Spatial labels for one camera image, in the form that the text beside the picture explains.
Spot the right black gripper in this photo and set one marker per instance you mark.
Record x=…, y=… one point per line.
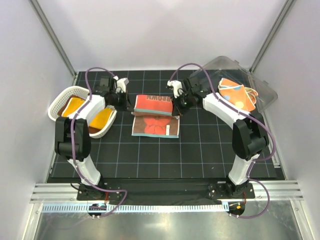
x=178, y=110

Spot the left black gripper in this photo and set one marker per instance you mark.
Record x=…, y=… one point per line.
x=126, y=105

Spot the pink brown towel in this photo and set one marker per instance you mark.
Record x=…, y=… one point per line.
x=153, y=117

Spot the yellow blue patterned towel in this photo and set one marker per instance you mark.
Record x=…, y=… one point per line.
x=99, y=121

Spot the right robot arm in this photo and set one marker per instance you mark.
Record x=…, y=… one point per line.
x=249, y=139

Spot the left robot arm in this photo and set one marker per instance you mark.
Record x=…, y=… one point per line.
x=81, y=114

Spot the clear plastic storage bin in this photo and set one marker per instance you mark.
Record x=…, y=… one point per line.
x=223, y=67

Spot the orange polka dot towel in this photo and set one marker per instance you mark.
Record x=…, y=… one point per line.
x=242, y=97

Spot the white perforated plastic basket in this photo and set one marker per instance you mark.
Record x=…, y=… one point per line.
x=83, y=93

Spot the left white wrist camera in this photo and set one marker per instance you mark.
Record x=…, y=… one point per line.
x=121, y=84

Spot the white slotted cable duct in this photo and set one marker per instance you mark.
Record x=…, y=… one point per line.
x=98, y=208

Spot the left aluminium frame post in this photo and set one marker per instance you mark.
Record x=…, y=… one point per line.
x=52, y=35

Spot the aluminium frame post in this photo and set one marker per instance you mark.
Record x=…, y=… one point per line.
x=52, y=35
x=282, y=15

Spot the right aluminium frame post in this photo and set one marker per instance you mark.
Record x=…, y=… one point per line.
x=282, y=15

